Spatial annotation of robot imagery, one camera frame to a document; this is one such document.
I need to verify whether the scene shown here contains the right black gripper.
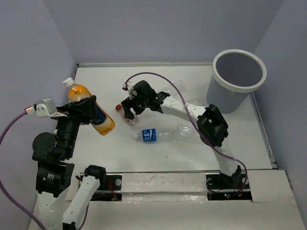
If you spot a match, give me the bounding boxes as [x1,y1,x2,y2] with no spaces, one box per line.
[121,92,149,120]

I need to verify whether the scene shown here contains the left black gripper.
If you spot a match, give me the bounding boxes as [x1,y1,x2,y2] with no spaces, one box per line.
[53,92,99,155]

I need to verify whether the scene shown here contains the small red cap bottle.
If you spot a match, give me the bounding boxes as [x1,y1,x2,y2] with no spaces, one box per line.
[115,104,139,126]

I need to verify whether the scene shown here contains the orange juice bottle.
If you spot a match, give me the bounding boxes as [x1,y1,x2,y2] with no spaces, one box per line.
[63,78,115,136]

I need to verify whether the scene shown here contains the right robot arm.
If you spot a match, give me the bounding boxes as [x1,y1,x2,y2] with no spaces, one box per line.
[121,80,242,188]

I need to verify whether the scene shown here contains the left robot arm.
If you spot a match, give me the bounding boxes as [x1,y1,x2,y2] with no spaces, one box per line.
[32,96,106,230]

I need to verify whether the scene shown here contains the clear bottle near bin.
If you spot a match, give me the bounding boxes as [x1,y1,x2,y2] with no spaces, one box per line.
[188,98,208,107]

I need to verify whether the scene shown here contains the grey round bin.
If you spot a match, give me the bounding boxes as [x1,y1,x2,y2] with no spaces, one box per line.
[206,49,267,114]

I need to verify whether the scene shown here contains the blue label clear bottle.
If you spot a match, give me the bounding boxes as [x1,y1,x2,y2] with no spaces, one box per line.
[133,128,175,144]

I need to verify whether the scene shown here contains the crushed clear bottle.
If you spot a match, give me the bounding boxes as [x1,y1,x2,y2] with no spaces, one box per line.
[172,124,203,145]

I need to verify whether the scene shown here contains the clear bottle far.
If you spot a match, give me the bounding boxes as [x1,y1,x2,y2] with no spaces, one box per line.
[158,80,186,96]

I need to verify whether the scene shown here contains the white foam front panel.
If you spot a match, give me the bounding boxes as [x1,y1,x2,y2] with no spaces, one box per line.
[121,172,207,194]

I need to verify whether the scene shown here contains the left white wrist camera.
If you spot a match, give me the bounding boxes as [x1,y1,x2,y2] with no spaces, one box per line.
[35,98,67,118]

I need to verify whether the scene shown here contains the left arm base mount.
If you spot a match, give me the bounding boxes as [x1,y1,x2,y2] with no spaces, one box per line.
[91,174,122,202]

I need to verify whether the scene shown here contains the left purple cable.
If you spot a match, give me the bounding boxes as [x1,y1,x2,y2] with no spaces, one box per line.
[0,107,88,230]

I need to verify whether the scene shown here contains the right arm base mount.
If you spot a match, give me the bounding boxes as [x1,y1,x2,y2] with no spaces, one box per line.
[205,173,252,201]

